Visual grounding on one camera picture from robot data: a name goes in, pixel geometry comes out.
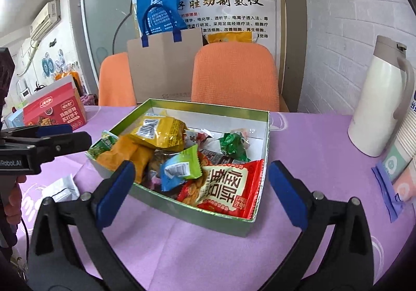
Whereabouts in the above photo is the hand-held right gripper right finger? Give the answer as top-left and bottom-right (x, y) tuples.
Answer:
(250, 161), (374, 291)

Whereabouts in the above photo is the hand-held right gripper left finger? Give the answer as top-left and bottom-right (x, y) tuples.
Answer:
(28, 160), (144, 291)

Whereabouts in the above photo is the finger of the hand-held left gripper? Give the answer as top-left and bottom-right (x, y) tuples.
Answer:
(2, 124), (74, 148)
(29, 131), (92, 162)

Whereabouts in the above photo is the green cardboard box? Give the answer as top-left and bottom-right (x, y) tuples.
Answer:
(85, 98), (271, 238)

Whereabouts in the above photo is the person's left forearm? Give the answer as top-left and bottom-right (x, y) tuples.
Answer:
(0, 210), (18, 248)

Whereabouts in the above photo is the person's left hand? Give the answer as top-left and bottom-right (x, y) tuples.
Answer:
(3, 175), (26, 217)

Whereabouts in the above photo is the red biscuit box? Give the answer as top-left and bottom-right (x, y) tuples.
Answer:
(23, 83), (88, 132)

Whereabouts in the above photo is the green pea packet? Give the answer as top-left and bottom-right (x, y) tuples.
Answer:
(88, 130), (119, 160)

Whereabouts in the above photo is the orange snack packet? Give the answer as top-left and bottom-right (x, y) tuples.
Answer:
(97, 136), (155, 184)

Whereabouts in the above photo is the small snack box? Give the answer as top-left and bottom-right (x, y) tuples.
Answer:
(5, 108), (25, 129)

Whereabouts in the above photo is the large red snack packet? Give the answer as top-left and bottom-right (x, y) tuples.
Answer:
(177, 159), (265, 220)

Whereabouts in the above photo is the blue and green snack packet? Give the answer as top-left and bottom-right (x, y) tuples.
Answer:
(160, 144), (203, 192)

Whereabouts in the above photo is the yellow snack packet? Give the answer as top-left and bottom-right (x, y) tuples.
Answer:
(127, 115), (189, 153)

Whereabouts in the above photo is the green candy packet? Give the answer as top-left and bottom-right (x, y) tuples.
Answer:
(217, 132), (251, 162)

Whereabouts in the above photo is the orange chair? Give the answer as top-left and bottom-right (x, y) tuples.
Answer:
(191, 42), (281, 113)
(98, 52), (137, 106)

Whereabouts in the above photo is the dark brown snack packet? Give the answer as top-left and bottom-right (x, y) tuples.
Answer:
(198, 148), (235, 166)

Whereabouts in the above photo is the red and white snack packet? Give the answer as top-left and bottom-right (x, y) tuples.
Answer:
(185, 129), (213, 150)

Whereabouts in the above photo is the purple flat packet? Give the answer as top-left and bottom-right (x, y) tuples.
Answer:
(371, 161), (405, 223)

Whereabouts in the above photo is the purple tablecloth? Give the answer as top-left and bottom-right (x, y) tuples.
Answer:
(13, 104), (416, 291)

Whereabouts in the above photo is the white air conditioner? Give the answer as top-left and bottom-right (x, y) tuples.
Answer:
(29, 0), (62, 41)

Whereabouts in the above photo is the pack of paper cups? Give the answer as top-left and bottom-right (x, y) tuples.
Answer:
(382, 90), (416, 201)

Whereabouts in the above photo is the frosted glass door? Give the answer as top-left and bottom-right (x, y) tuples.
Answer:
(80, 0), (140, 84)

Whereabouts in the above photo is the white thermos jug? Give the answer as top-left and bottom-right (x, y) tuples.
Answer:
(348, 35), (415, 158)

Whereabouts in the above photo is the blue tote bag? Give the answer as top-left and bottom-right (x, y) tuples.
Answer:
(134, 0), (187, 48)

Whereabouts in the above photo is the yellow bag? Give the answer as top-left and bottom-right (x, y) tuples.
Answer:
(207, 31), (255, 46)

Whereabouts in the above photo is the white wall device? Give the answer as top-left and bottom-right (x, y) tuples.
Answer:
(17, 80), (33, 100)

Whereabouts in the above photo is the black cable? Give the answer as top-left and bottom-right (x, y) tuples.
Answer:
(19, 213), (31, 279)

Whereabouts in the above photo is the wall poster with border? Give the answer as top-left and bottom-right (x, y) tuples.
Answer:
(177, 0), (287, 97)

